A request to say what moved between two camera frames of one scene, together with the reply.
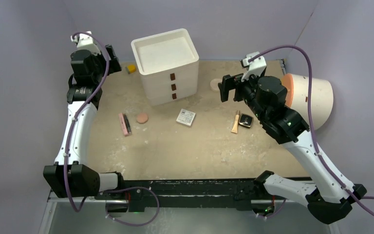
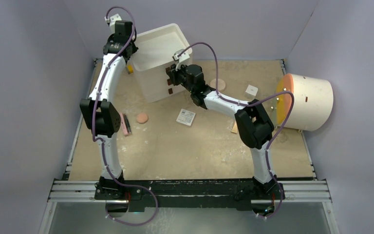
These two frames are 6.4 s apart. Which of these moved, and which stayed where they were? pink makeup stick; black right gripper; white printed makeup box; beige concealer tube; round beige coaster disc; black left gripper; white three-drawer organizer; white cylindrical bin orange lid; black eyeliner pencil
Moved: black left gripper; black right gripper; white three-drawer organizer
Stayed: round beige coaster disc; black eyeliner pencil; pink makeup stick; beige concealer tube; white printed makeup box; white cylindrical bin orange lid
